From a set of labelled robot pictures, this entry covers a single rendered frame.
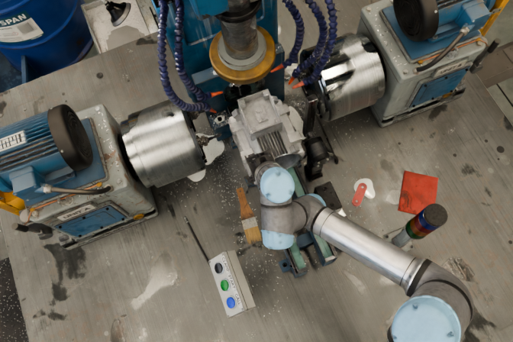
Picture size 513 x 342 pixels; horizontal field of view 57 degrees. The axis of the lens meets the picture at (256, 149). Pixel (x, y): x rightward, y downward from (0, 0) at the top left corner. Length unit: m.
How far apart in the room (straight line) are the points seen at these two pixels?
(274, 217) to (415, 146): 0.84
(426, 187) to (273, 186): 0.81
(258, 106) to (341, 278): 0.63
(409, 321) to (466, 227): 0.83
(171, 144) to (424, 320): 0.83
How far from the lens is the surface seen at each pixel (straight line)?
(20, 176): 1.35
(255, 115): 1.45
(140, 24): 2.62
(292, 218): 1.13
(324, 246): 1.53
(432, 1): 1.41
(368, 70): 1.50
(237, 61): 1.26
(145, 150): 1.42
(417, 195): 1.74
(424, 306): 0.98
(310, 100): 1.32
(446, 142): 1.84
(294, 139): 1.46
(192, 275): 1.66
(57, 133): 1.28
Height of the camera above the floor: 2.43
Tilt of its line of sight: 69 degrees down
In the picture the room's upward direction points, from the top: 9 degrees counter-clockwise
